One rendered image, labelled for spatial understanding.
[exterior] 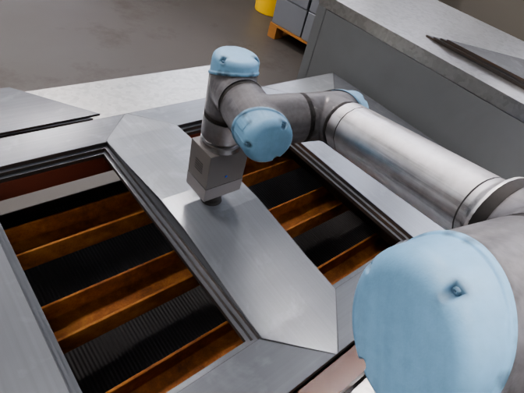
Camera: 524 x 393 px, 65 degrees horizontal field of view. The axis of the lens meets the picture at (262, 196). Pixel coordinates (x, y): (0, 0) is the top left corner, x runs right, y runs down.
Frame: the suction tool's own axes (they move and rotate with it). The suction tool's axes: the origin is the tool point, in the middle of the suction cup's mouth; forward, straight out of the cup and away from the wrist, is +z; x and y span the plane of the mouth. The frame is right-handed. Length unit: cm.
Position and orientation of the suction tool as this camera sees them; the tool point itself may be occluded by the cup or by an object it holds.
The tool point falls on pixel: (210, 203)
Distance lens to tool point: 84.4
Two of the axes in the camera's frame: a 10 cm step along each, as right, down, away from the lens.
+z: -2.1, 7.3, 6.5
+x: 6.1, 6.2, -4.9
